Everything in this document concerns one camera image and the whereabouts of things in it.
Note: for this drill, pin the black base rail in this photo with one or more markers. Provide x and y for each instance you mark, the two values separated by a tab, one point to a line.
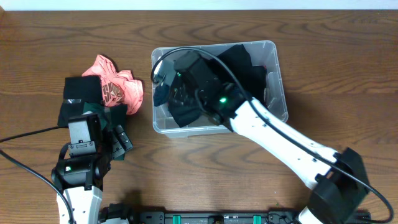
217	217

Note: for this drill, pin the dark navy garment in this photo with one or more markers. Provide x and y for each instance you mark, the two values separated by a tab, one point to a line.
161	95

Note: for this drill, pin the black shirt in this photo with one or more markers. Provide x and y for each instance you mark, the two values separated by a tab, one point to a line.
242	65

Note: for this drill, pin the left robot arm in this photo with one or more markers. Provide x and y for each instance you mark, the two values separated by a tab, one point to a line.
79	173

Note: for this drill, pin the dark green garment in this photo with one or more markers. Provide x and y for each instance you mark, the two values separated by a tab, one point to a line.
109	116

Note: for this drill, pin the crumpled coral orange shirt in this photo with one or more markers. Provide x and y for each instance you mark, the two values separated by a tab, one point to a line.
117	87

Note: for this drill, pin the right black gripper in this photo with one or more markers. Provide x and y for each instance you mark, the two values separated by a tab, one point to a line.
184	96

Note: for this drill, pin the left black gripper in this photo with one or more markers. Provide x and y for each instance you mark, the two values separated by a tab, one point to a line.
116	142

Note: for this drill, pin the clear plastic storage bin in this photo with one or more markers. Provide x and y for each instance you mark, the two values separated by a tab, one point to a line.
262	52

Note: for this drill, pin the folded black garment with tape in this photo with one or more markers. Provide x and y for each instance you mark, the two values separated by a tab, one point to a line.
78	91

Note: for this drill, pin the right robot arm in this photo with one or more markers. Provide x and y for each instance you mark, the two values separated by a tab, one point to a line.
338	181

